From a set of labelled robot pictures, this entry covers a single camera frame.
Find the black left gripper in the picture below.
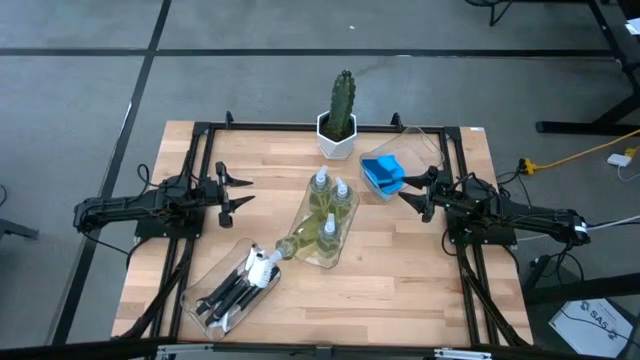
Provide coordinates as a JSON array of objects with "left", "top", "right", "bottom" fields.
[{"left": 187, "top": 160, "right": 257, "bottom": 230}]

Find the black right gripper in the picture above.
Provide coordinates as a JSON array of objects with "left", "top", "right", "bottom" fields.
[{"left": 397, "top": 165, "right": 466, "bottom": 224}]

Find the clear plastic bin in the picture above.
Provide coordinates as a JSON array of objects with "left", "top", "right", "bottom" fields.
[
  {"left": 288, "top": 174, "right": 361, "bottom": 270},
  {"left": 179, "top": 237, "right": 282, "bottom": 343},
  {"left": 358, "top": 125, "right": 446, "bottom": 202}
]

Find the yellow dish soap bottle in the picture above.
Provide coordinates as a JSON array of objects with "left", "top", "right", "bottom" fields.
[
  {"left": 307, "top": 164, "right": 334, "bottom": 216},
  {"left": 315, "top": 213, "right": 344, "bottom": 259},
  {"left": 329, "top": 176, "right": 356, "bottom": 221},
  {"left": 267, "top": 217, "right": 324, "bottom": 264}
]

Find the white hexagonal plant pot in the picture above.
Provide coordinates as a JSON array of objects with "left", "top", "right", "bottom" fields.
[{"left": 316, "top": 110, "right": 359, "bottom": 161}]

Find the green cactus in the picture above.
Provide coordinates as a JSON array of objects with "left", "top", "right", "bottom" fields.
[{"left": 327, "top": 69, "right": 358, "bottom": 142}]

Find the black power strip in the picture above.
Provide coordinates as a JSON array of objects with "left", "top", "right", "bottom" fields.
[{"left": 524, "top": 254, "right": 551, "bottom": 289}]

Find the black desk leg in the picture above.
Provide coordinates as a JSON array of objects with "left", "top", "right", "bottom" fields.
[
  {"left": 522, "top": 272, "right": 640, "bottom": 307},
  {"left": 535, "top": 0, "right": 640, "bottom": 137}
]

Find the black chair base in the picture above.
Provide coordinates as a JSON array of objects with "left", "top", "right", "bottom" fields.
[
  {"left": 464, "top": 0, "right": 516, "bottom": 27},
  {"left": 0, "top": 184, "right": 39, "bottom": 241}
]

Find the white printed paper sheet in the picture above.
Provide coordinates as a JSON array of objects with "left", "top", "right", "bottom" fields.
[{"left": 548, "top": 298, "right": 636, "bottom": 359}]

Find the black aluminium table frame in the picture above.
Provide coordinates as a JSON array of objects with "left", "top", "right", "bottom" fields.
[{"left": 112, "top": 110, "right": 534, "bottom": 360}]

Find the yellow extension cable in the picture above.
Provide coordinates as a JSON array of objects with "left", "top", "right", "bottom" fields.
[{"left": 518, "top": 128, "right": 640, "bottom": 176}]

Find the white cable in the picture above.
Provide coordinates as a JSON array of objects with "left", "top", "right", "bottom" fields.
[{"left": 582, "top": 214, "right": 640, "bottom": 234}]

